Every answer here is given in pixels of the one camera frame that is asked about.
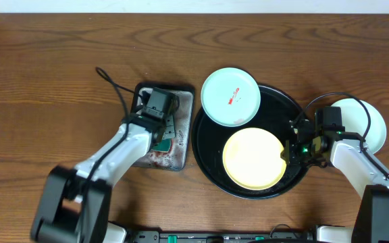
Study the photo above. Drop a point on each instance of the black rectangular soapy water tray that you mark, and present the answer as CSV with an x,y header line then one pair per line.
x,y
175,159

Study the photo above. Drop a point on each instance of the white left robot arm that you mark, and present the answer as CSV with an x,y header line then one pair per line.
x,y
75,203

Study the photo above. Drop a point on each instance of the round black tray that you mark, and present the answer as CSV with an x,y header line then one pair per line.
x,y
274,115

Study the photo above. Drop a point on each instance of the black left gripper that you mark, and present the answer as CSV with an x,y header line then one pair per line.
x,y
171,128

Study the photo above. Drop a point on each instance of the mint green plate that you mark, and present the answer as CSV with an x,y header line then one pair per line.
x,y
230,97
354,119

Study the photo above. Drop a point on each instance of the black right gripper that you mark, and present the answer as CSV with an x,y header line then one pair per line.
x,y
290,154

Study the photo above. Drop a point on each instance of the green yellow sponge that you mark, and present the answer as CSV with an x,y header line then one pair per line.
x,y
163,147

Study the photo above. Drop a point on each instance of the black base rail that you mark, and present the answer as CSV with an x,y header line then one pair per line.
x,y
279,234

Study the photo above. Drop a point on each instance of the yellow plate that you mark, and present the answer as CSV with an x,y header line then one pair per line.
x,y
252,159

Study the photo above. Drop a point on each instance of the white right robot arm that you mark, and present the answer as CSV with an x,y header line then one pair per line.
x,y
370,179

